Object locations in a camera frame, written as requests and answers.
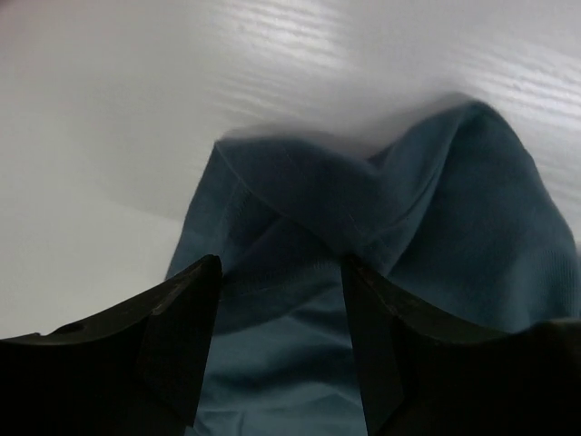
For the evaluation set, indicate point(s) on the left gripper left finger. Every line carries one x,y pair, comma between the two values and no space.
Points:
136,368

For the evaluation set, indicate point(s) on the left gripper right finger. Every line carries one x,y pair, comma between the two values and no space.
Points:
424,371

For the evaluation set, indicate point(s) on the teal blue t shirt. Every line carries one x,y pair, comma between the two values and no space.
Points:
454,211

